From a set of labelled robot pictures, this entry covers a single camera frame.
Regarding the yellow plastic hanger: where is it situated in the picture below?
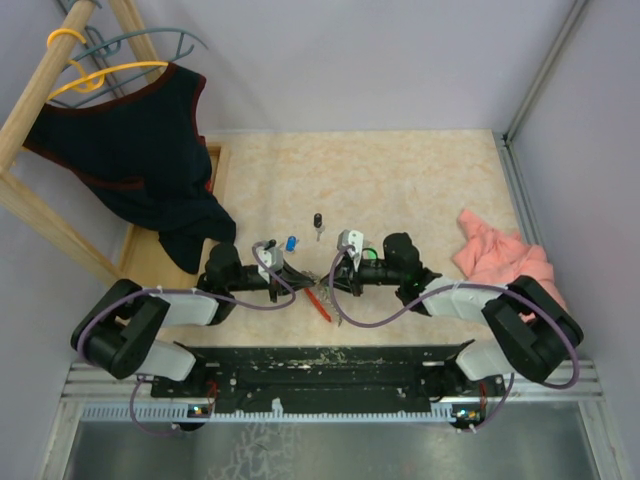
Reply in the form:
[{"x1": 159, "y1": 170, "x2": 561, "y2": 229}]
[{"x1": 47, "y1": 59, "x2": 169, "y2": 101}]

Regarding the aluminium frame post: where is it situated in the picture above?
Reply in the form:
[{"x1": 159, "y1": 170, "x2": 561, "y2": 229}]
[{"x1": 502, "y1": 0, "x2": 591, "y2": 147}]

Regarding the blue tag key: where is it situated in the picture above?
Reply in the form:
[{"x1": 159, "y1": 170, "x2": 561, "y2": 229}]
[{"x1": 285, "y1": 236, "x2": 298, "y2": 253}]

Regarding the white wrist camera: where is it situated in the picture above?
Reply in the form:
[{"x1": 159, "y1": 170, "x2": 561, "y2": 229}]
[
  {"x1": 337, "y1": 229, "x2": 364, "y2": 271},
  {"x1": 255, "y1": 246, "x2": 284, "y2": 282}
]

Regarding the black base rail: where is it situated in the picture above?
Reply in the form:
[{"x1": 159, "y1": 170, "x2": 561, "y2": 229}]
[{"x1": 94, "y1": 342, "x2": 571, "y2": 416}]

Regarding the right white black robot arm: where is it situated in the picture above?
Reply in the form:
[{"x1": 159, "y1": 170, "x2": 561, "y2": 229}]
[{"x1": 320, "y1": 230, "x2": 584, "y2": 396}]

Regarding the black tag key upper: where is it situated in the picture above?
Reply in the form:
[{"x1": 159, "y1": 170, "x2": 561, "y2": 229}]
[{"x1": 313, "y1": 213, "x2": 325, "y2": 242}]

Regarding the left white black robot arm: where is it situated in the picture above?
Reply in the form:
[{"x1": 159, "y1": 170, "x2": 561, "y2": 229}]
[{"x1": 70, "y1": 241, "x2": 315, "y2": 397}]

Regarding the metal key organizer red strap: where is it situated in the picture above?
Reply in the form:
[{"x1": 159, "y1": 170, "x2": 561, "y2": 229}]
[{"x1": 302, "y1": 269, "x2": 346, "y2": 329}]

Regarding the green tag key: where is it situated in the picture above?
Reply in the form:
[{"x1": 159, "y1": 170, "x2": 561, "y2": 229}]
[{"x1": 363, "y1": 247, "x2": 379, "y2": 260}]

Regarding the dark navy vest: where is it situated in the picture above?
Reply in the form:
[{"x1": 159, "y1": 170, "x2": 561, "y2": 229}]
[{"x1": 24, "y1": 64, "x2": 236, "y2": 274}]

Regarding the teal plastic hanger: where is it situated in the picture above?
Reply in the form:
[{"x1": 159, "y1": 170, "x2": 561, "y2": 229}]
[{"x1": 51, "y1": 26, "x2": 209, "y2": 108}]

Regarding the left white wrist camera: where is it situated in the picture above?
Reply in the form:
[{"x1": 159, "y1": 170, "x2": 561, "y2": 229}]
[{"x1": 255, "y1": 246, "x2": 284, "y2": 282}]

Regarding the pink cloth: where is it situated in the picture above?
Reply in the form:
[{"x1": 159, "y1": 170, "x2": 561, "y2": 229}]
[{"x1": 452, "y1": 209, "x2": 567, "y2": 309}]

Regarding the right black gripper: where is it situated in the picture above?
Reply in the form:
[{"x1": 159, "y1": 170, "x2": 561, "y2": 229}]
[{"x1": 321, "y1": 255, "x2": 403, "y2": 298}]

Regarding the wooden clothes rack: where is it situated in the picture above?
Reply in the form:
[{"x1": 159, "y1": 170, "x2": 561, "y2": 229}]
[{"x1": 0, "y1": 0, "x2": 166, "y2": 301}]

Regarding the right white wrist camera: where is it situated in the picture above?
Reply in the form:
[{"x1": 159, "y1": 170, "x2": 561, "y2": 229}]
[{"x1": 337, "y1": 229, "x2": 364, "y2": 271}]

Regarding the wooden tray frame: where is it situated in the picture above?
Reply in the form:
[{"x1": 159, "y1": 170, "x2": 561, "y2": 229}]
[{"x1": 117, "y1": 141, "x2": 231, "y2": 289}]

